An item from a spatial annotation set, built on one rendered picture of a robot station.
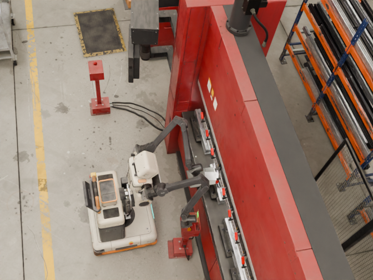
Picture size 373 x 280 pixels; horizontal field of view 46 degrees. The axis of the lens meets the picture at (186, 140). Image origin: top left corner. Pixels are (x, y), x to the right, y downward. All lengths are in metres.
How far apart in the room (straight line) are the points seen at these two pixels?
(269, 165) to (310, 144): 3.14
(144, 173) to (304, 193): 1.49
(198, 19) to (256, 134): 1.24
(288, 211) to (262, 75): 1.04
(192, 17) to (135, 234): 2.26
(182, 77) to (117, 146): 1.59
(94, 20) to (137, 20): 2.89
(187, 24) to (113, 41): 2.89
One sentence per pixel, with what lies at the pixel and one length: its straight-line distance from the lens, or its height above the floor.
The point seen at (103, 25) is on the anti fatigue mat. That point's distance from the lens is 6.70.
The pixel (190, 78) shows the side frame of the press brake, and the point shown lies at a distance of 4.24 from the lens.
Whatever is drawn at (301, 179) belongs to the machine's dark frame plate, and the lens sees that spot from 2.81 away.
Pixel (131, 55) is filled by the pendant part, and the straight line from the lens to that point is 4.14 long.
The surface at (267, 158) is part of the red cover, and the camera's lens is 2.81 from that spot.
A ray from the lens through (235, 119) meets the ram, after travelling 3.30.
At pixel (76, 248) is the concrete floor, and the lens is 4.92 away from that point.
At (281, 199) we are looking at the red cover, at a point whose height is 2.30.
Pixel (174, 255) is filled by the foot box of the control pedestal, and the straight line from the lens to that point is 4.82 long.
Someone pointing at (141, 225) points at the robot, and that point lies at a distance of 4.66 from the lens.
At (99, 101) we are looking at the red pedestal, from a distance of 5.59.
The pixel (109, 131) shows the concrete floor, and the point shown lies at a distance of 5.53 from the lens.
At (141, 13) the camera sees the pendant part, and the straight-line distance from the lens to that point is 4.02.
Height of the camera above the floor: 4.63
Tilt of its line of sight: 57 degrees down
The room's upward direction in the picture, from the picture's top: 11 degrees clockwise
